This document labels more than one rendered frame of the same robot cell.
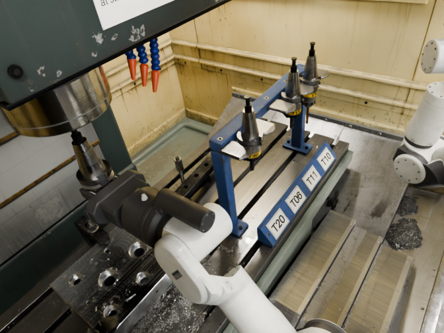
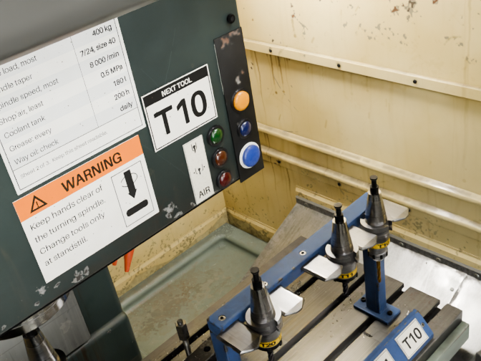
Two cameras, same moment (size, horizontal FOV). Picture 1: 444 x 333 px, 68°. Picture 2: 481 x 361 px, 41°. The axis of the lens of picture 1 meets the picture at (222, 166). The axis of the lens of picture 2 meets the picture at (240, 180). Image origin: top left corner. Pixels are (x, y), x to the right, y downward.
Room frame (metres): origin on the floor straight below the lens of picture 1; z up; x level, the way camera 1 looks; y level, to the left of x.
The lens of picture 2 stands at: (-0.17, -0.21, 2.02)
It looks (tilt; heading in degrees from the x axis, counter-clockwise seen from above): 32 degrees down; 9
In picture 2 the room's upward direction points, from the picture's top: 11 degrees counter-clockwise
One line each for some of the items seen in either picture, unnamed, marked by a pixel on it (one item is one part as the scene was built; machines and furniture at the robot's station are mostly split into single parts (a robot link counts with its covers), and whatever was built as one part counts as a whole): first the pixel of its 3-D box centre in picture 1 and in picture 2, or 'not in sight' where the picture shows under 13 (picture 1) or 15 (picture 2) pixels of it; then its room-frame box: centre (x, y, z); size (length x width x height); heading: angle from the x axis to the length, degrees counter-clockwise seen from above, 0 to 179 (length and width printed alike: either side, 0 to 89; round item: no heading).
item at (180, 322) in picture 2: (180, 172); (185, 341); (0.84, 0.14, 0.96); 0.03 x 0.03 x 0.13
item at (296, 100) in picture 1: (292, 97); (342, 253); (0.81, -0.23, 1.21); 0.06 x 0.06 x 0.03
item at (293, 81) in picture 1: (293, 82); (340, 234); (0.81, -0.23, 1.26); 0.04 x 0.04 x 0.07
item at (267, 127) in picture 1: (261, 127); (285, 301); (0.68, -0.11, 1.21); 0.07 x 0.05 x 0.01; 48
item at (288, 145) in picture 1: (298, 113); (373, 262); (0.97, -0.30, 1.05); 0.10 x 0.05 x 0.30; 48
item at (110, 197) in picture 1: (134, 205); not in sight; (0.41, 0.16, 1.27); 0.13 x 0.12 x 0.10; 138
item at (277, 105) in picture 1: (283, 106); (324, 268); (0.77, -0.19, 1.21); 0.07 x 0.05 x 0.01; 48
